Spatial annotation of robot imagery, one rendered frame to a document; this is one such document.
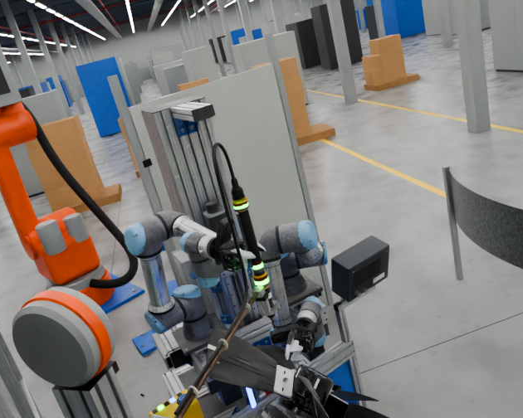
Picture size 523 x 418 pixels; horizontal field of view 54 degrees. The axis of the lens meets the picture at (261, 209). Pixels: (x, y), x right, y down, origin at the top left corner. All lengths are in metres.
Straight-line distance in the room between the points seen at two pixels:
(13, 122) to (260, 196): 2.60
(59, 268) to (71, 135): 4.38
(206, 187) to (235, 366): 1.04
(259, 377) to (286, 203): 2.38
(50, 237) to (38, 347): 4.34
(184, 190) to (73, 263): 3.15
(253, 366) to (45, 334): 0.86
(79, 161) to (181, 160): 7.18
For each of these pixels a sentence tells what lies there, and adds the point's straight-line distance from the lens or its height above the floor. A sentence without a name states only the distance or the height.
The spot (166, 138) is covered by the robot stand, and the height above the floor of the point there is 1.91.
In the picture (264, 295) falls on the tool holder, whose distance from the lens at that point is 1.52.
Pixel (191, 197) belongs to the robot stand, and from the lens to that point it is 2.35.
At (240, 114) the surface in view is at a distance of 3.54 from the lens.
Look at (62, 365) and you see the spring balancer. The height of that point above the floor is 1.85.
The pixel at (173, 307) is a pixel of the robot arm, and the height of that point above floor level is 1.25.
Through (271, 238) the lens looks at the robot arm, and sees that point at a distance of 2.00.
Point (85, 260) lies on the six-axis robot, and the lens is 5.41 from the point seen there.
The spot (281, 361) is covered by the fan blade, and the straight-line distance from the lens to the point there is 1.83.
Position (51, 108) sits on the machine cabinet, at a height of 1.72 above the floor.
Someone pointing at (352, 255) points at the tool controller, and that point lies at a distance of 2.27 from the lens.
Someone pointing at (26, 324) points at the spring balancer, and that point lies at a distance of 0.87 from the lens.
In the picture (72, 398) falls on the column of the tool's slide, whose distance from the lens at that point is 0.92.
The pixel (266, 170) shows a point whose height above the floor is 1.30.
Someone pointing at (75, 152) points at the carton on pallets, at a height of 1.03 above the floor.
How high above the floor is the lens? 2.26
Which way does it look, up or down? 19 degrees down
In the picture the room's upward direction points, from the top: 15 degrees counter-clockwise
